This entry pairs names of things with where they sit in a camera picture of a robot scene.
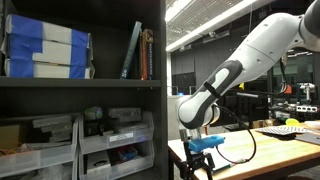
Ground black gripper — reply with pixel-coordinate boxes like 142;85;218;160
180;150;215;180

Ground dark book brown top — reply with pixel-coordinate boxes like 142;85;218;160
142;28;155;81

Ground orange spine book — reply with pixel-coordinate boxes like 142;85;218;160
139;31;148;81

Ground thin teal book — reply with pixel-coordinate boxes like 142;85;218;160
119;20;143;80

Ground clear plastic storage bin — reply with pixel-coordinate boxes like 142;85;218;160
78;139;155;180

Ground blue small box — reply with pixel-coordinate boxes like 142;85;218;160
116;145;138;163

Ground clear bin with white label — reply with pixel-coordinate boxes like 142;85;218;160
78;111;155;155

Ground grey rectangular box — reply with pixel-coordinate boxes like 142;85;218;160
107;107;142;123

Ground checkerboard calibration board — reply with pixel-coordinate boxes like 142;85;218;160
254;124;313;141

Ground white box black circle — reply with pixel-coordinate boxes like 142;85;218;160
85;150;112;175

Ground yellow-green disc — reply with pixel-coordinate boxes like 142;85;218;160
285;117;300;127

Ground grey laptop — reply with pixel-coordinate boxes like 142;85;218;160
294;132;320;146

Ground small greenish box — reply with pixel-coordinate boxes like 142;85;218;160
83;106;104;122

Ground black bookshelf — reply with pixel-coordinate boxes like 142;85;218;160
0;0;169;180

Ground long ceiling light strip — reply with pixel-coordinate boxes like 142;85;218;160
164;0;268;53

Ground grey flat boxes stack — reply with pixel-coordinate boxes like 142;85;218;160
31;114;73;144

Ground large clear plastic bin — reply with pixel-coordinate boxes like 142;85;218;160
0;114;79;179

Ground blue white paper ream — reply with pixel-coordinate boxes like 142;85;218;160
1;34;94;67
3;59;96;80
4;13;93;51

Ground brown cardboard box in bin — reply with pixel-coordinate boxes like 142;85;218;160
0;124;21;151

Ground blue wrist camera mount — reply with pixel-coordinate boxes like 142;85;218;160
188;134;226;154

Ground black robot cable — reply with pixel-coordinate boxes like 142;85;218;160
213;104;258;165

